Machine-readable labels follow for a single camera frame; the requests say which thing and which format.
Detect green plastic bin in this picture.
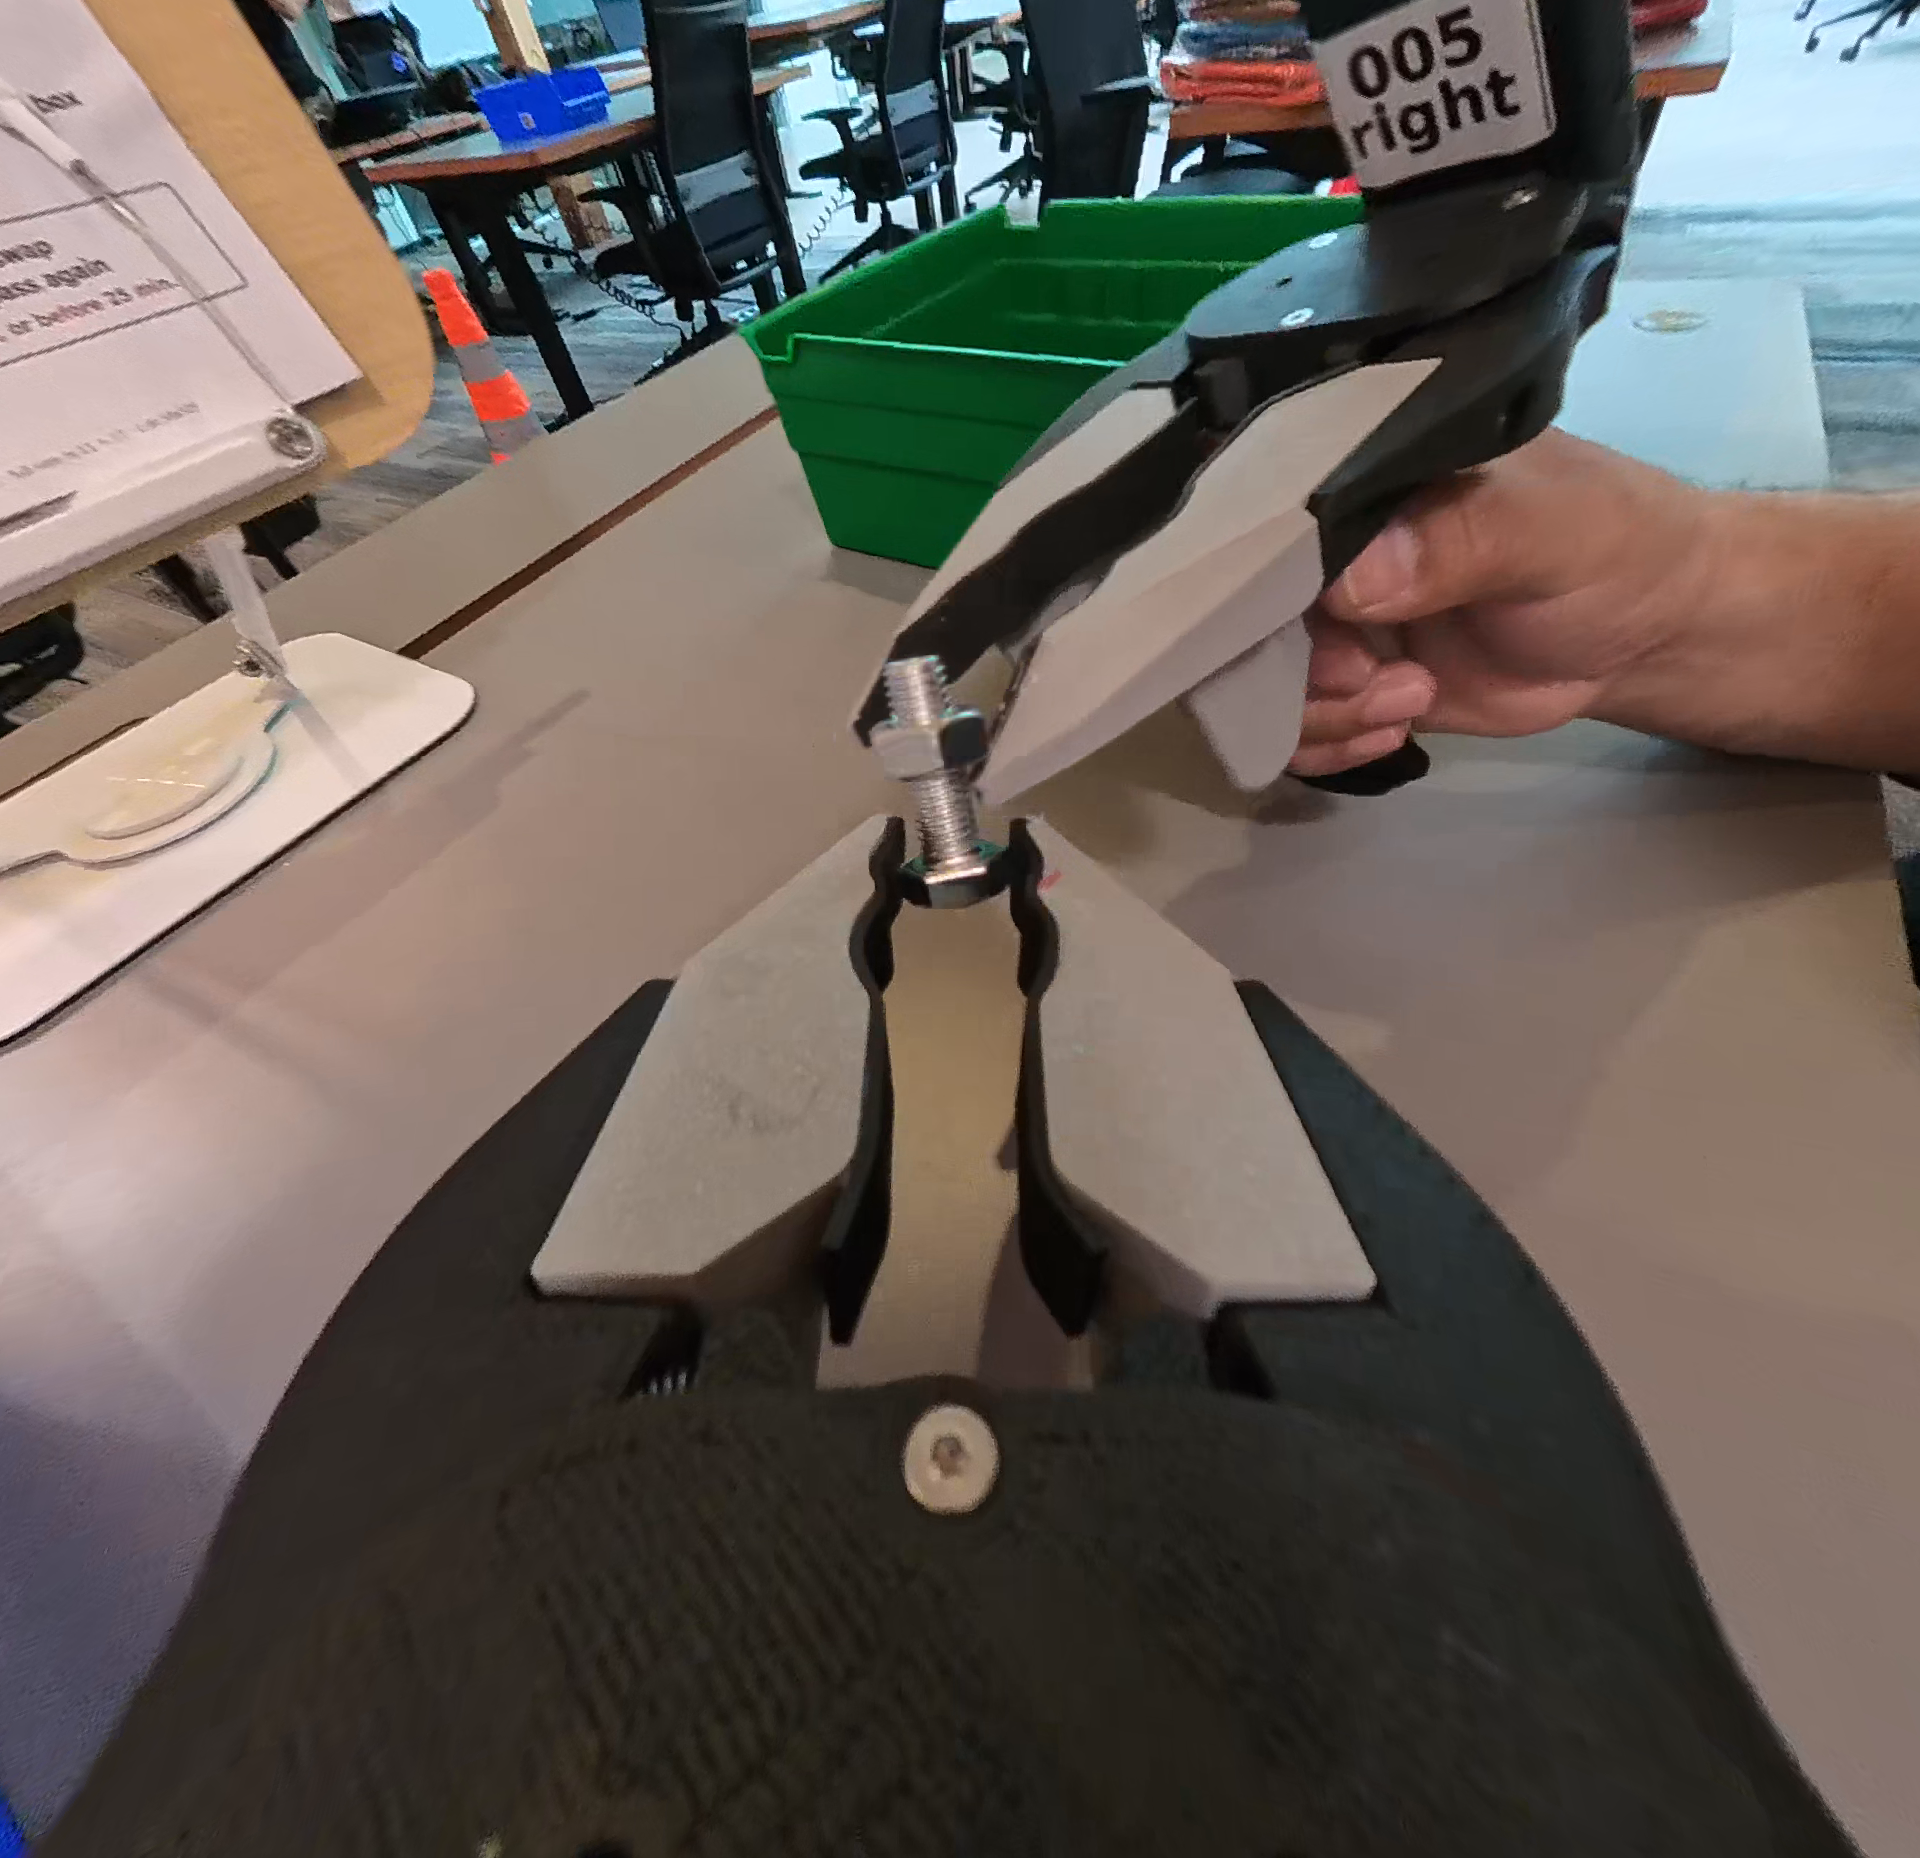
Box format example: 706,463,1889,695
740,199,1366,568

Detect large silver hex nut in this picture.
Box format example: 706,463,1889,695
875,703,994,788

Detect orange traffic cone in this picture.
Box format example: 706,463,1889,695
424,272,548,463

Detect large silver bolt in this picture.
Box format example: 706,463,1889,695
884,658,1004,908

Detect person's right hand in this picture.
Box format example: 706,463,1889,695
1289,433,1729,782

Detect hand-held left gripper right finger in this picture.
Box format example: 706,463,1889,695
1004,819,1378,1338

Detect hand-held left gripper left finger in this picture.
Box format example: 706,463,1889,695
530,819,908,1351

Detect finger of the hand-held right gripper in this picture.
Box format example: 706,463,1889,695
967,363,1444,813
847,385,1210,759

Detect wooden office desk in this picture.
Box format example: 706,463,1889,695
364,62,813,422

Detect white document stand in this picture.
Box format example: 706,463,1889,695
0,531,483,1044

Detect wooden backing board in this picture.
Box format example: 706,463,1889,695
0,0,442,636

